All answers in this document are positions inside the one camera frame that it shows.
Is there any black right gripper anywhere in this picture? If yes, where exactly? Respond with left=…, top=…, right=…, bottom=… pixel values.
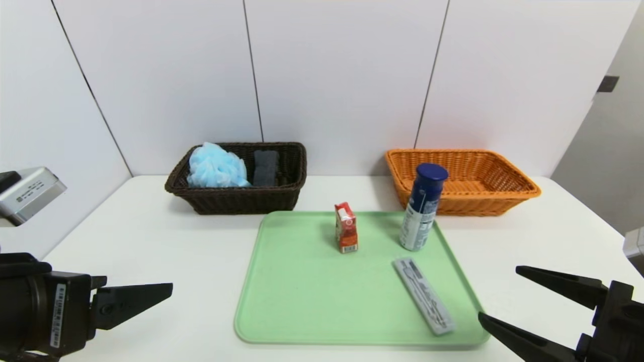
left=478, top=265, right=644, bottom=362

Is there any clear plastic compass case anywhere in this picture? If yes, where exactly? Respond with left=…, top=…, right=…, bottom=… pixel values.
left=392, top=257, right=457, bottom=336

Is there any light blue bath loofah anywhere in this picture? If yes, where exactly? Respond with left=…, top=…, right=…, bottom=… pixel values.
left=186, top=142, right=251, bottom=189

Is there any blue white spray can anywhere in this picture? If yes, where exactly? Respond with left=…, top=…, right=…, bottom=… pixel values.
left=399, top=163, right=449, bottom=252

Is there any dark brown wicker basket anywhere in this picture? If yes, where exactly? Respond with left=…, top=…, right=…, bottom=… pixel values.
left=165, top=142, right=307, bottom=216

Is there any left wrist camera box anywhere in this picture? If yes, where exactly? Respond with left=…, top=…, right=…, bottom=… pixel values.
left=0, top=167, right=67, bottom=227

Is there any light green plastic tray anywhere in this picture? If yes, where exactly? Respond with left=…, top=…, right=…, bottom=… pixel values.
left=233, top=211, right=491, bottom=346

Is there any red milk carton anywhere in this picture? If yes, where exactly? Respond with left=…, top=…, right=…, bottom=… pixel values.
left=334, top=202, right=359, bottom=254

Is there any orange wicker basket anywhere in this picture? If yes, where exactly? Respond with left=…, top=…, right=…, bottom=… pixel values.
left=385, top=149, right=542, bottom=217

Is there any dark grey towel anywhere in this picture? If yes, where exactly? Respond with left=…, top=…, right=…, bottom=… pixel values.
left=252, top=150, right=280, bottom=188

